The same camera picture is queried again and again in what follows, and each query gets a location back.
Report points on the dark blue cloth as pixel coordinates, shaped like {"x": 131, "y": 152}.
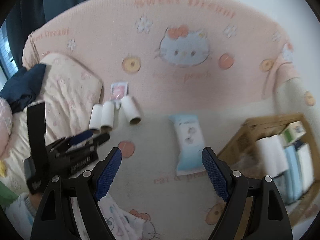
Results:
{"x": 23, "y": 87}

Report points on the white spiral notepad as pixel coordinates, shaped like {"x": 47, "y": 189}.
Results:
{"x": 306, "y": 166}

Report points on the cream patterned pillow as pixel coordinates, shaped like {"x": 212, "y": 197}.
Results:
{"x": 69, "y": 92}

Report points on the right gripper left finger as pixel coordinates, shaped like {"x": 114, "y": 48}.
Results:
{"x": 55, "y": 218}

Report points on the pink Hello Kitty blanket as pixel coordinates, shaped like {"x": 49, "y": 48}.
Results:
{"x": 218, "y": 59}

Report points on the white paper roll in box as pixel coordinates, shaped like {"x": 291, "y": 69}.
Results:
{"x": 272, "y": 155}

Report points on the white paper roll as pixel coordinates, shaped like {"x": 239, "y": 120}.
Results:
{"x": 272, "y": 155}
{"x": 95, "y": 120}
{"x": 130, "y": 110}
{"x": 107, "y": 115}

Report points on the red white sauce sachet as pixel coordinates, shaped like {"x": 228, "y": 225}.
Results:
{"x": 118, "y": 91}

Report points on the green white cartoon box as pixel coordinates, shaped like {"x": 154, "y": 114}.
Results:
{"x": 293, "y": 132}

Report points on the blue white tissue pack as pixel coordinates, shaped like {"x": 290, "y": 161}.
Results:
{"x": 191, "y": 143}

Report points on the light blue flat pack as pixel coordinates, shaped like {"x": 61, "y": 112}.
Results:
{"x": 292, "y": 176}

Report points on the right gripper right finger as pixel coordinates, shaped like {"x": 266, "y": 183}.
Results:
{"x": 268, "y": 218}

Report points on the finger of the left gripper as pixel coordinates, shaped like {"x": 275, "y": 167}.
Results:
{"x": 95, "y": 141}
{"x": 64, "y": 144}

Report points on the brown cardboard box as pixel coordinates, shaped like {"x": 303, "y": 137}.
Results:
{"x": 241, "y": 153}

